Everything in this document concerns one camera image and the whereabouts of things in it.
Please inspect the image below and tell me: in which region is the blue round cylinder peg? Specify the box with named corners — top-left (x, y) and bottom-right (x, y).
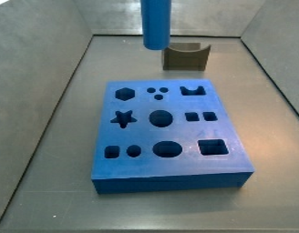
top-left (142, 0), bottom-right (171, 50)

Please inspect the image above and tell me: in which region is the blue shape-sorting block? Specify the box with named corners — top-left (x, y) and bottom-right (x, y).
top-left (91, 79), bottom-right (254, 194)

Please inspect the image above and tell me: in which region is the dark grey curved cradle holder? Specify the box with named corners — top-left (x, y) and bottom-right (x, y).
top-left (162, 43), bottom-right (211, 71)

